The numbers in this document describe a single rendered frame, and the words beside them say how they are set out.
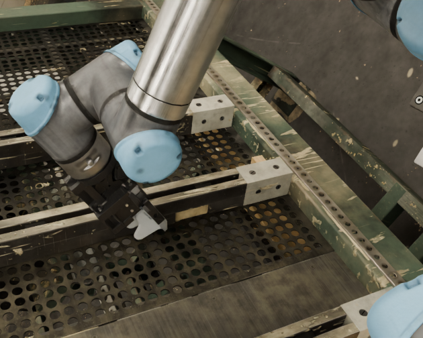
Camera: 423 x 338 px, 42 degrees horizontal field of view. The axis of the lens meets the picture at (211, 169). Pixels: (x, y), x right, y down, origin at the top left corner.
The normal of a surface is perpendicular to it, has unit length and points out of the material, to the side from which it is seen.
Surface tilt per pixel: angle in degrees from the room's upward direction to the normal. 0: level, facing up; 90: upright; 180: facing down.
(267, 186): 90
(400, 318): 3
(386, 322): 14
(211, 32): 95
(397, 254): 59
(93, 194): 90
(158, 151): 90
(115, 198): 27
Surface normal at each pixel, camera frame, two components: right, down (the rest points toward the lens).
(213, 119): 0.43, 0.61
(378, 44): -0.72, -0.22
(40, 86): -0.42, -0.59
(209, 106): 0.11, -0.77
